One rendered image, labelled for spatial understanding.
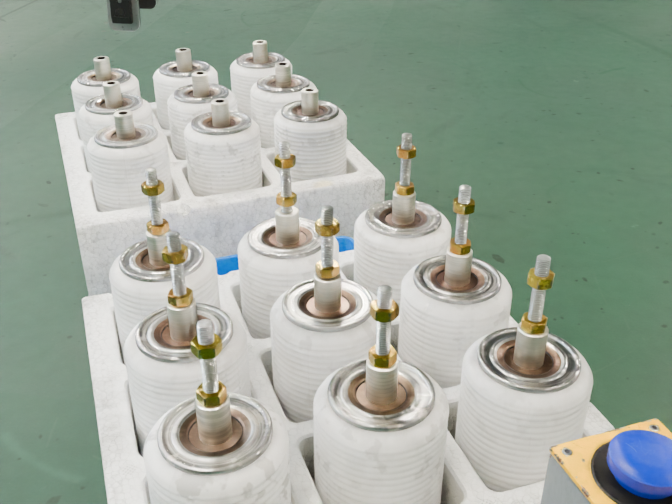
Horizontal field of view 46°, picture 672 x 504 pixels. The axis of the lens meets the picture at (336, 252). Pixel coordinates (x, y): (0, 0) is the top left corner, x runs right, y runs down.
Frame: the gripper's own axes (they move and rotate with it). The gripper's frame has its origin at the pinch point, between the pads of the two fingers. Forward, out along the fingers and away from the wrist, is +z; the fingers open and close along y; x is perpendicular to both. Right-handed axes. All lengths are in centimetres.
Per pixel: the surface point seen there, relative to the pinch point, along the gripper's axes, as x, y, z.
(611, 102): 81, -109, 44
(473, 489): 26.3, 21.4, 28.9
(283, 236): 11.6, -2.2, 21.4
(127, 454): 0.5, 17.4, 29.9
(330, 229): 15.5, 8.9, 14.6
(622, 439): 30.3, 32.2, 13.8
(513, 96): 60, -113, 45
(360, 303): 18.3, 8.3, 21.7
